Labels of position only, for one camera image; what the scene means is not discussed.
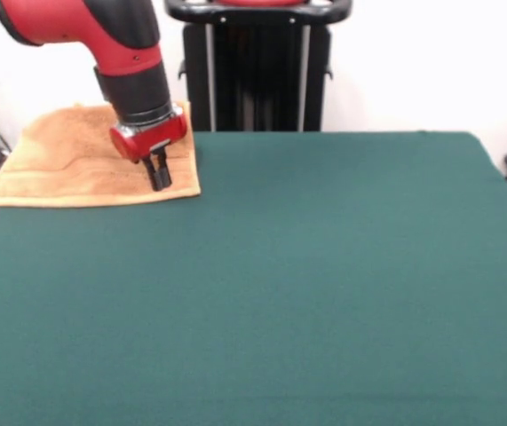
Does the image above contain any dark green table cloth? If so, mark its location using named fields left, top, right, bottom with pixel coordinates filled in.
left=0, top=130, right=507, bottom=426

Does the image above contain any tan terry towel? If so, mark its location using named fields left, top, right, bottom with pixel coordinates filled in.
left=0, top=99, right=202, bottom=209

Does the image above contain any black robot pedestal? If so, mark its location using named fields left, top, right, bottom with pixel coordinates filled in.
left=162, top=0, right=353, bottom=133

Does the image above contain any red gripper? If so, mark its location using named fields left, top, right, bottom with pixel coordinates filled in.
left=109, top=110, right=190, bottom=193

